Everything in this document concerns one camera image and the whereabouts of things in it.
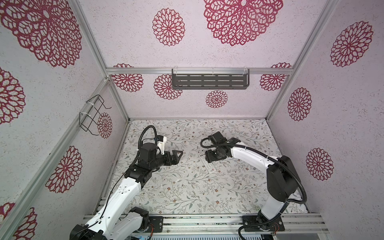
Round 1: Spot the white remote control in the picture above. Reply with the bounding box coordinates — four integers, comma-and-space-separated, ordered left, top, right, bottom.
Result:
200, 155, 217, 174

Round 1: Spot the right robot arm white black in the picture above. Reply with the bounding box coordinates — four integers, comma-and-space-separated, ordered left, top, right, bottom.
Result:
200, 132, 307, 226

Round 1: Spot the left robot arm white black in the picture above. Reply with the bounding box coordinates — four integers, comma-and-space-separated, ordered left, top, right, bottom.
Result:
69, 142, 184, 240

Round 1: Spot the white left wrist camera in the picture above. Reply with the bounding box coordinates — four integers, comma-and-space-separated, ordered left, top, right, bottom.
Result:
157, 135, 167, 155

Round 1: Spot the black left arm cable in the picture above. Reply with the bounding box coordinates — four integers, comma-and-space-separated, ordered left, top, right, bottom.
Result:
137, 125, 159, 157

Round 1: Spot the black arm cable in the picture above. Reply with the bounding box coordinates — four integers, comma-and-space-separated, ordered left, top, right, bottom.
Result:
200, 137, 308, 240
137, 125, 159, 157

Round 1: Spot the black wire wall basket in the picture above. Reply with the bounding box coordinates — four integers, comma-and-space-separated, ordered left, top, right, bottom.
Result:
78, 94, 111, 136

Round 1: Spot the dark metal wall shelf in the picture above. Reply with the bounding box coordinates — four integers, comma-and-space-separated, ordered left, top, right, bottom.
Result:
171, 69, 250, 90

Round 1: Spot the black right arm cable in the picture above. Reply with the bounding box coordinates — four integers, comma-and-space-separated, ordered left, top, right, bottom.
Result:
200, 137, 308, 240

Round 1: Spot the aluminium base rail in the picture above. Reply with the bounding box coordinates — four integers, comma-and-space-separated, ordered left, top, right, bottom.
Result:
76, 212, 329, 236

